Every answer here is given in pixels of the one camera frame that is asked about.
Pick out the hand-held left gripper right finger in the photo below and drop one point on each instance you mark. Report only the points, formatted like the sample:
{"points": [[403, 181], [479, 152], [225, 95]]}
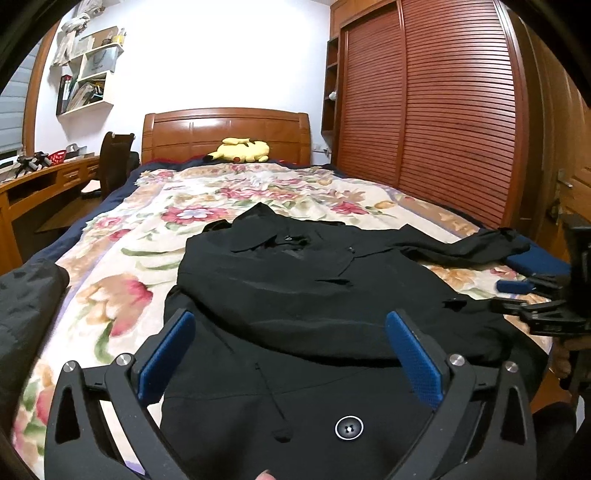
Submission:
{"points": [[415, 360]]}

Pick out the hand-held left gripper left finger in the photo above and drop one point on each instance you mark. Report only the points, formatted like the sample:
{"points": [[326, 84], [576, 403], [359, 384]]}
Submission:
{"points": [[168, 355]]}

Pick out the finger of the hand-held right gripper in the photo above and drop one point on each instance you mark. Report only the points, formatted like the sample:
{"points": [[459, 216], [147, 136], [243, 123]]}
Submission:
{"points": [[515, 285], [531, 311]]}

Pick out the black coat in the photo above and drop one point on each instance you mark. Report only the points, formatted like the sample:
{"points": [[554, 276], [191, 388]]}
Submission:
{"points": [[300, 295]]}

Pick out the person's right hand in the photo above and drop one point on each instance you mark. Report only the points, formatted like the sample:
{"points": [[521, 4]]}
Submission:
{"points": [[561, 364]]}

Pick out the wooden door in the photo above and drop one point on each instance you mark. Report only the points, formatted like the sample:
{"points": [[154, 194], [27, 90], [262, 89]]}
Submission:
{"points": [[554, 152]]}

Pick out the floral blanket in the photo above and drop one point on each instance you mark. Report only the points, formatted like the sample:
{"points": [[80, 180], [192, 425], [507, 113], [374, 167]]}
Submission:
{"points": [[138, 240]]}

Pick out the person's dark clothing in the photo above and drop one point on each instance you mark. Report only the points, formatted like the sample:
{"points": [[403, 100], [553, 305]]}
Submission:
{"points": [[554, 438]]}

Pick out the dark grey padded garment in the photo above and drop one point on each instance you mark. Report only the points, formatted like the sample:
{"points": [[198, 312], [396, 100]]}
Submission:
{"points": [[27, 314]]}

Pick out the wooden louvered wardrobe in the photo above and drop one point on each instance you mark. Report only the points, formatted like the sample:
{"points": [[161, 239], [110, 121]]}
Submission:
{"points": [[438, 115]]}

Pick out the dark wooden chair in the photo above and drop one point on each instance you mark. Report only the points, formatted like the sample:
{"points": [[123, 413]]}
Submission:
{"points": [[113, 157]]}

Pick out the yellow plush toy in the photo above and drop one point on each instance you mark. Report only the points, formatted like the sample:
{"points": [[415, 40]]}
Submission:
{"points": [[240, 150]]}

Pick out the wooden desk with cabinets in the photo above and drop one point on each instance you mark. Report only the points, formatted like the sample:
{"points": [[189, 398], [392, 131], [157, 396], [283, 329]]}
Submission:
{"points": [[27, 189]]}

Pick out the red basket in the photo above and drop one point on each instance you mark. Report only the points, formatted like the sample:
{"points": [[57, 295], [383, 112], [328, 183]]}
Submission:
{"points": [[57, 158]]}

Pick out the wooden bed headboard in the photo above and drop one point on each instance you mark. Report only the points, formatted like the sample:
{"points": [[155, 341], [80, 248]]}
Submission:
{"points": [[194, 129]]}

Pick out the black device on desk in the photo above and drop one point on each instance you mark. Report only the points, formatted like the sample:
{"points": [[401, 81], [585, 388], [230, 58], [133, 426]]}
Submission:
{"points": [[32, 164]]}

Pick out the grey window blind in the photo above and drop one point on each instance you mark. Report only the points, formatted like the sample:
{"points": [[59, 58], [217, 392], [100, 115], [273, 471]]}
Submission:
{"points": [[14, 115]]}

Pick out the white wall shelf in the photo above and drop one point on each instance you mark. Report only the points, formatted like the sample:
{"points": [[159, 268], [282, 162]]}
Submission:
{"points": [[94, 69]]}

